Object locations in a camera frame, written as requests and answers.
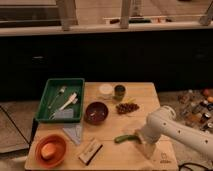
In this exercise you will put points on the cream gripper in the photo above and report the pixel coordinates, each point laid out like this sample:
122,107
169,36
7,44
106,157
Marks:
147,149

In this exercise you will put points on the green pepper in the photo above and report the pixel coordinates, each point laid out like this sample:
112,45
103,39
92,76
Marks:
124,138

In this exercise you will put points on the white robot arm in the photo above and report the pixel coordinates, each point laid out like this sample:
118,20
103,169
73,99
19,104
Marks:
162,122

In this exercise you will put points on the purple bowl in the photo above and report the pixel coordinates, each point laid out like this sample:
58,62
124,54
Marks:
96,113

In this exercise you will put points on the orange bowl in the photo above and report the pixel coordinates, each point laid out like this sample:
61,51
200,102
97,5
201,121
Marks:
59,155

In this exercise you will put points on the bunch of dark grapes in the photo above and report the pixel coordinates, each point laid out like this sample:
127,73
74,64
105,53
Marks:
125,108

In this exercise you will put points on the yellow banana piece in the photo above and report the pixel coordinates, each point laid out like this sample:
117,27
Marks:
130,100

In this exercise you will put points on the spice jar rack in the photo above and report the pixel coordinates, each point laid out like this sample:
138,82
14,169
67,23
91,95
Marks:
196,110

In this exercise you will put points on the dark green can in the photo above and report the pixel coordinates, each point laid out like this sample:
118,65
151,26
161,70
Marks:
119,92

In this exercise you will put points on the wooden block eraser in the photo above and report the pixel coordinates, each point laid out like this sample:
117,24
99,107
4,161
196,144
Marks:
90,151

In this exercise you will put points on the grey folded cloth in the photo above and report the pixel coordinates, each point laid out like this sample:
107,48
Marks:
74,132

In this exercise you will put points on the white spatula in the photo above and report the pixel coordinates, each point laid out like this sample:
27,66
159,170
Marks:
71,98

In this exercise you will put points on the grey cloth in tray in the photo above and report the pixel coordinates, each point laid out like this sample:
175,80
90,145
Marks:
63,114

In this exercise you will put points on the green plastic tray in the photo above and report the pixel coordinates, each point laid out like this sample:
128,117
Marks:
50,91

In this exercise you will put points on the metal fork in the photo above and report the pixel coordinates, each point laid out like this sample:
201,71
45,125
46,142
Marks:
60,92

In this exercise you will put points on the orange fruit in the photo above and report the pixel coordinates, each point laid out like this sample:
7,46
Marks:
48,151

